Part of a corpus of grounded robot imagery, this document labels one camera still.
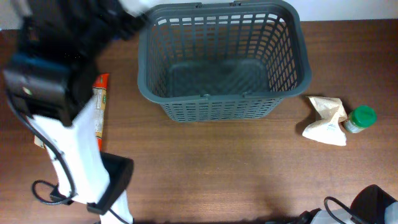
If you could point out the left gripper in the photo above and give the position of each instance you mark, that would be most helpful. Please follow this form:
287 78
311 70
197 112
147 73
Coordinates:
137 25

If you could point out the orange spaghetti packet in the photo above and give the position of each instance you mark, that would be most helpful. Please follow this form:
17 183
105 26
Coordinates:
100 94

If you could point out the grey plastic basket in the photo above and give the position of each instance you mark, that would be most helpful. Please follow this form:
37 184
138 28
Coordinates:
233 60

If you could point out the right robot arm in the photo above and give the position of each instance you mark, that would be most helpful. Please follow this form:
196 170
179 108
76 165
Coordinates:
371 206

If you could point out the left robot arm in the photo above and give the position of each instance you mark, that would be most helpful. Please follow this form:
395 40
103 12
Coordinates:
49 87

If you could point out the crumpled brown snack bag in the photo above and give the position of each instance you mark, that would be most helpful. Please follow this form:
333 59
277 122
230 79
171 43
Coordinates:
39 142

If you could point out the crumpled beige paper bag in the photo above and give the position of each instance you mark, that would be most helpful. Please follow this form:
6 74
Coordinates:
327 129

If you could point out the green lid jar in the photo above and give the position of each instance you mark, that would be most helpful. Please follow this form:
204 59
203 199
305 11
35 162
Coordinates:
360 119

